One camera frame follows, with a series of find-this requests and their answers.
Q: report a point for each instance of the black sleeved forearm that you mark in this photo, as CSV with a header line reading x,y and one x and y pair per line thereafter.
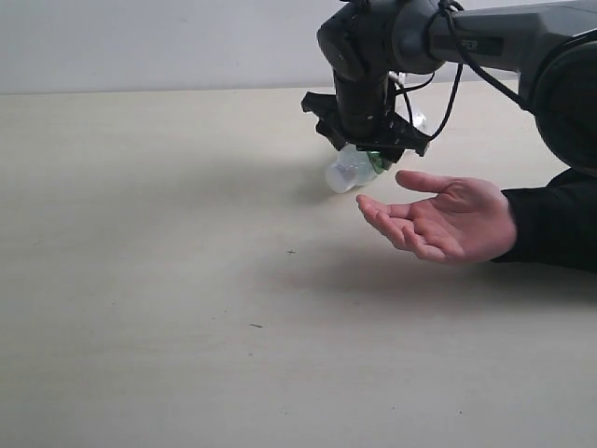
x,y
555,224

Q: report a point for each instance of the clear bottle green white label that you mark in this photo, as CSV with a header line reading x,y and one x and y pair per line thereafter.
x,y
355,168

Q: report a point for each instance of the person's bare hand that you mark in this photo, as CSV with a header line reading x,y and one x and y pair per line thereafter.
x,y
465,220

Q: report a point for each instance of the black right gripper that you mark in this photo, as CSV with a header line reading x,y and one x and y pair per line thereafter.
x,y
340,114

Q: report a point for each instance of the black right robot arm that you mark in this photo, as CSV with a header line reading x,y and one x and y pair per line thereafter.
x,y
541,56

